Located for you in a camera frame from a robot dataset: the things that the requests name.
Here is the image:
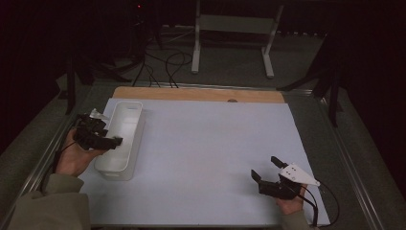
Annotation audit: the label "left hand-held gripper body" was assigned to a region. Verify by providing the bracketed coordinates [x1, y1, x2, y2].
[74, 108, 109, 151]

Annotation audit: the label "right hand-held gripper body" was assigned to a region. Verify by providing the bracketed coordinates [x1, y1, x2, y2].
[258, 162, 321, 201]

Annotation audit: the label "white plastic storage bin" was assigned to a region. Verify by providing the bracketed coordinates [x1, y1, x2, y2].
[94, 101, 147, 182]

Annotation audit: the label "person's right hand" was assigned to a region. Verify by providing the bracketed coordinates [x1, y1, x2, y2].
[276, 185, 308, 216]

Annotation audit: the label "person's left hand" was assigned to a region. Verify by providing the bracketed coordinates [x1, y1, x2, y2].
[56, 127, 108, 177]

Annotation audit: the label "black stand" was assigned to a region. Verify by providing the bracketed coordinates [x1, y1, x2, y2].
[277, 32, 346, 128]
[63, 47, 132, 117]

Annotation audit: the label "white table mat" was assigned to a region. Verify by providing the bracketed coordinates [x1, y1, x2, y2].
[78, 98, 331, 227]

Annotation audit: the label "white metal stand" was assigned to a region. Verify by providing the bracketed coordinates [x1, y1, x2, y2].
[191, 0, 285, 80]

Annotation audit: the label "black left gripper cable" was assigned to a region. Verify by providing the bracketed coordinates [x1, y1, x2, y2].
[52, 140, 78, 174]

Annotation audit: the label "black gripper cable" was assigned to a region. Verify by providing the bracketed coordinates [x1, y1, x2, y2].
[52, 140, 78, 174]
[298, 182, 341, 229]

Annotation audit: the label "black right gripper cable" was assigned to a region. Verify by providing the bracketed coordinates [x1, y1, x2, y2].
[298, 182, 341, 229]

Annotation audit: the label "black floor cables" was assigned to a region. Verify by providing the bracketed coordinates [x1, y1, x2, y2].
[131, 51, 194, 89]

